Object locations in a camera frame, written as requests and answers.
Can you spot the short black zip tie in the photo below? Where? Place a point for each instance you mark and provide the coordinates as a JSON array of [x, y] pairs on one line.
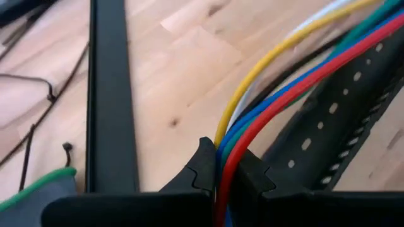
[[26, 157], [67, 146]]

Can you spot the work glove with blue label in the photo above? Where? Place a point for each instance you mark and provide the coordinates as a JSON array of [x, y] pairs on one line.
[[31, 205]]

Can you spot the looped black zip tie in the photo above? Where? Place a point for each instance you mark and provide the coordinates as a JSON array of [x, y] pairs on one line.
[[52, 96]]

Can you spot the black duct cover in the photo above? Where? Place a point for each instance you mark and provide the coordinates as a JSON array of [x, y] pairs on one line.
[[110, 94]]

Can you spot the long black zip tie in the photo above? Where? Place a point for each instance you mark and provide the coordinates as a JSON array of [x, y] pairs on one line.
[[22, 30], [67, 82]]

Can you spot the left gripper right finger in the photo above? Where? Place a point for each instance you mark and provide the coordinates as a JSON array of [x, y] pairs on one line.
[[315, 211]]

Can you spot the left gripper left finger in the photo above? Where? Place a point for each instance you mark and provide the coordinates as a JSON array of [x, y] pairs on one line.
[[142, 211]]

